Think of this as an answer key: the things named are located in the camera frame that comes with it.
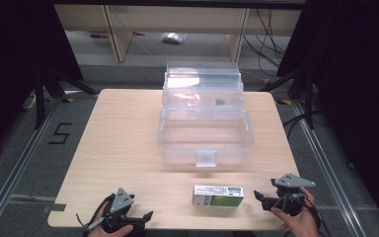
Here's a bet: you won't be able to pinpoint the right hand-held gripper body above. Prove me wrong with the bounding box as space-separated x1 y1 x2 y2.
270 173 317 217

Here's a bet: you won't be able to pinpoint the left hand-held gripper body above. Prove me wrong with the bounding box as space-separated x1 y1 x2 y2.
100 187 136 233

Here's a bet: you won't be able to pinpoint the green and white carton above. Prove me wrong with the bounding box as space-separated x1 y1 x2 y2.
191 184 245 208

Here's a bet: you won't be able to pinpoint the clear plastic storage box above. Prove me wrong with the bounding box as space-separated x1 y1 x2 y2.
157 60 256 169

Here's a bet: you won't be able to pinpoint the person's right hand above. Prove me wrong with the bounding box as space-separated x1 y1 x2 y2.
269 187 321 237

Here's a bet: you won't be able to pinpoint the person's left hand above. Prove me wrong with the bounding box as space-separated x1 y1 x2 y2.
86 200 134 237

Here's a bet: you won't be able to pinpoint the black metal stand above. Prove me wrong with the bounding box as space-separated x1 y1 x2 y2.
260 67 316 130
34 67 100 130

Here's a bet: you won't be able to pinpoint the black curtain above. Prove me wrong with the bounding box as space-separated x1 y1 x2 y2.
275 0 379 237
0 0 85 166

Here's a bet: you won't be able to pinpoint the crumpled clear plastic bag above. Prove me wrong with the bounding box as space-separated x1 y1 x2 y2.
161 32 188 44

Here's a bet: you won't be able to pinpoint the beige wooden shelf unit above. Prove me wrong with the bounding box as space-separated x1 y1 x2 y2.
52 3 302 63

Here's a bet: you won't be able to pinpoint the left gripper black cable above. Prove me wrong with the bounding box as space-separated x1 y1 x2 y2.
75 193 116 233

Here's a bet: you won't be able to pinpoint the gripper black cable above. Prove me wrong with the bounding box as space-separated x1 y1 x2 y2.
275 193 333 237
75 193 116 233

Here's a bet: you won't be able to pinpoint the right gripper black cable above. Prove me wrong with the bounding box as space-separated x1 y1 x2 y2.
275 193 333 237

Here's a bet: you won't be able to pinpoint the silver floor rail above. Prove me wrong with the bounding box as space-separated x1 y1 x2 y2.
0 93 67 237
290 98 368 237

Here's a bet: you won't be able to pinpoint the black cables on floor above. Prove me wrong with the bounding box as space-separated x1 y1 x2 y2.
242 8 287 77

